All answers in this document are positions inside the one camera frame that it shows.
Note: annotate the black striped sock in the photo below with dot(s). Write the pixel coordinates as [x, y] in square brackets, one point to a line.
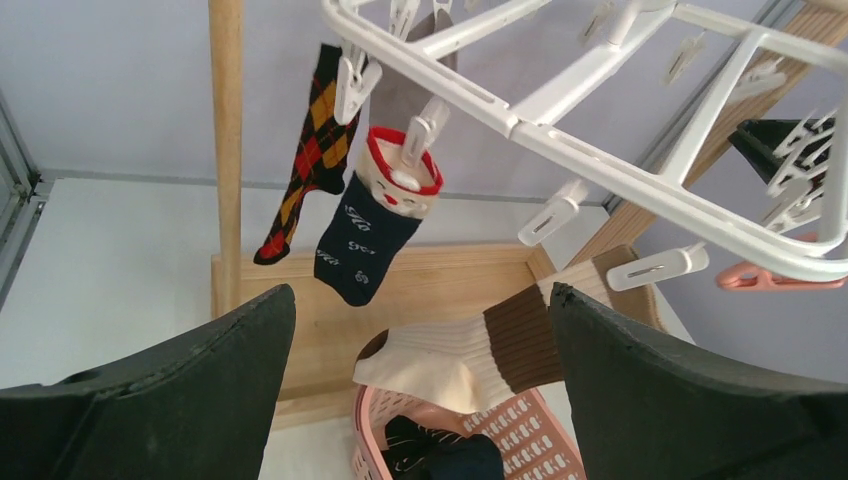
[408, 443]

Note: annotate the pink plastic basket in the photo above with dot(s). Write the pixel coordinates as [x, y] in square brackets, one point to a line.
[533, 443]

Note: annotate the pink plastic clothespin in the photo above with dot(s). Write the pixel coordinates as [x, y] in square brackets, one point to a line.
[746, 277]

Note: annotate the brown beige striped sock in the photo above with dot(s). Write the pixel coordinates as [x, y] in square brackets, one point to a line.
[476, 364]

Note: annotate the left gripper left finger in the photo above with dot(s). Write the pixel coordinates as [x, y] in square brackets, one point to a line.
[197, 406]

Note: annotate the black red cuff sock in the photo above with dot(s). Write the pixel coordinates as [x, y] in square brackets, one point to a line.
[381, 208]

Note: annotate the wooden hanging rack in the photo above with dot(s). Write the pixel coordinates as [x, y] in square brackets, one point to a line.
[445, 283]

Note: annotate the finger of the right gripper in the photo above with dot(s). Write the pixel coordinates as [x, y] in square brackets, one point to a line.
[779, 150]

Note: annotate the navy dark sock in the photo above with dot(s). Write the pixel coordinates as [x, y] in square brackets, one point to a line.
[473, 458]

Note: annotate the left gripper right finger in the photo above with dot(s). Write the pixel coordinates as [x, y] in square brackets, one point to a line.
[647, 405]

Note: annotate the brown patterned sock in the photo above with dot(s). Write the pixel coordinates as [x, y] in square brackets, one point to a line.
[320, 161]

